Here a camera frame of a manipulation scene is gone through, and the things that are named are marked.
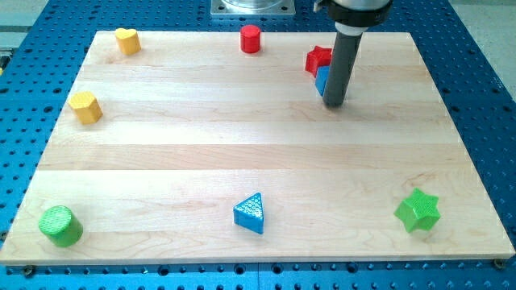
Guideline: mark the blue triangle block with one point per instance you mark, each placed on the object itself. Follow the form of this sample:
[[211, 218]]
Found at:
[[249, 213]]

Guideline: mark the blue cube block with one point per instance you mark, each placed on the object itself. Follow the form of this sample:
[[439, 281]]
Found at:
[[321, 79]]

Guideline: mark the light wooden board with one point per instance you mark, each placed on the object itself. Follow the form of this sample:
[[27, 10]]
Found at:
[[192, 126]]

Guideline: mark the red star block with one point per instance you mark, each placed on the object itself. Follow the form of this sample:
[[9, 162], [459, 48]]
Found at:
[[316, 58]]

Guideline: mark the red cylinder block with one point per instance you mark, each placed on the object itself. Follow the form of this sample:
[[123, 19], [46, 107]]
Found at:
[[250, 39]]

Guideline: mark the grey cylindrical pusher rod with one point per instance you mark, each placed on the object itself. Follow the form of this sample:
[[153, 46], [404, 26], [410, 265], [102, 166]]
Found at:
[[347, 43]]

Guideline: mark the silver robot mounting plate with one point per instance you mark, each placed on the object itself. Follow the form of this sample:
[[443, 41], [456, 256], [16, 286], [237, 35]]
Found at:
[[252, 7]]

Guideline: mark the yellow heart block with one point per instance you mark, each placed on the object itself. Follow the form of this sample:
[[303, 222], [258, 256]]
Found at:
[[127, 40]]

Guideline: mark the yellow hexagon block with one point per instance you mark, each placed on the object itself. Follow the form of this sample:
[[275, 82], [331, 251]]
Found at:
[[86, 107]]

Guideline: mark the green star block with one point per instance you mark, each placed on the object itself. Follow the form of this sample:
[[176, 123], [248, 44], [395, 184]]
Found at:
[[418, 211]]

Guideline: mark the green cylinder block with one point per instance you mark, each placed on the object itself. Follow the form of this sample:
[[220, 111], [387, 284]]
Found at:
[[60, 226]]

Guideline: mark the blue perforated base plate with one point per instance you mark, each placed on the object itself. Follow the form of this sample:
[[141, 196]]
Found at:
[[41, 73]]

